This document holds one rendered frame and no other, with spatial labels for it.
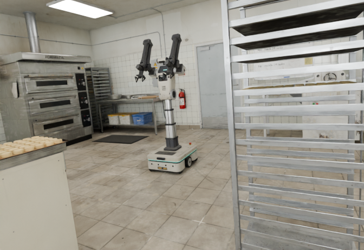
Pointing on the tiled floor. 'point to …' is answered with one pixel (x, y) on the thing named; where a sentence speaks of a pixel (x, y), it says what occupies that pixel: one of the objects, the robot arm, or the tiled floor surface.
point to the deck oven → (45, 97)
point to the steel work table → (132, 102)
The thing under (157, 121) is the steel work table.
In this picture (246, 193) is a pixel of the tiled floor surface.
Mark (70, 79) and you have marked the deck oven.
